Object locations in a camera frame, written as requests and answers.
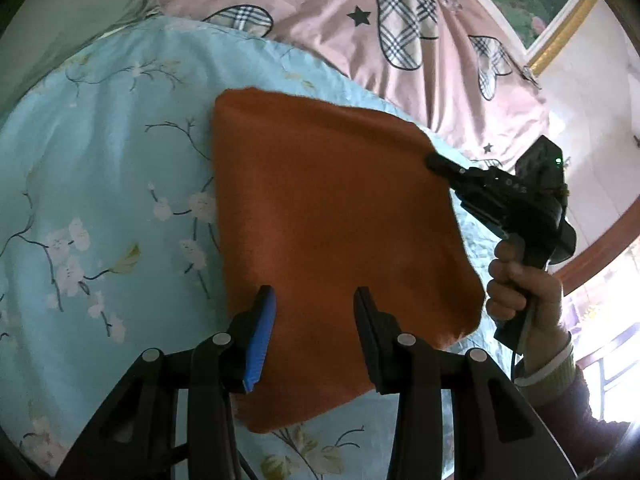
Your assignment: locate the bright window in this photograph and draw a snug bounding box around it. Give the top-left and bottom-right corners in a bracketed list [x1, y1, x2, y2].
[570, 265, 640, 428]

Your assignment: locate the person's right forearm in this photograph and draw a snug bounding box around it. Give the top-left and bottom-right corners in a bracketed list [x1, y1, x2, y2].
[514, 330, 633, 466]

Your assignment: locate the green pillow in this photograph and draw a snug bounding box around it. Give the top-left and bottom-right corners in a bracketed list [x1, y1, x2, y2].
[0, 0, 162, 128]

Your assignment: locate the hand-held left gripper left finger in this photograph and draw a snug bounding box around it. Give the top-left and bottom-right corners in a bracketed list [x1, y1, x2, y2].
[55, 285, 278, 480]

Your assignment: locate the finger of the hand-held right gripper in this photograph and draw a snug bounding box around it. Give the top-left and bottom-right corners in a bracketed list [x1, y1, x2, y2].
[424, 152, 483, 183]
[450, 180, 506, 236]

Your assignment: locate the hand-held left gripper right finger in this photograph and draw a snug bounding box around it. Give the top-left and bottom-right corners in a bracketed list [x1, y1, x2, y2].
[352, 286, 581, 480]

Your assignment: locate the rust orange knit sweater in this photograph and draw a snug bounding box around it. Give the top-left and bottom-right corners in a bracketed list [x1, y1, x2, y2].
[212, 87, 484, 436]

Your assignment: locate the light blue floral blanket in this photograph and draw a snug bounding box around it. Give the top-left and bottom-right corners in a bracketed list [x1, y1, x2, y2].
[0, 15, 506, 480]

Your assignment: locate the black cable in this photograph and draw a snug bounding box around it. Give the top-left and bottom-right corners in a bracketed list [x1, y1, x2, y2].
[510, 342, 526, 383]

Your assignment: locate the person's right hand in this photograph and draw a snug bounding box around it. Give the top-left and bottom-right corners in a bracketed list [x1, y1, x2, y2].
[486, 237, 573, 363]

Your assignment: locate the pink duvet with plaid hearts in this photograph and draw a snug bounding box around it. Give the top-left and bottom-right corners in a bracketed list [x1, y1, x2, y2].
[140, 0, 551, 173]

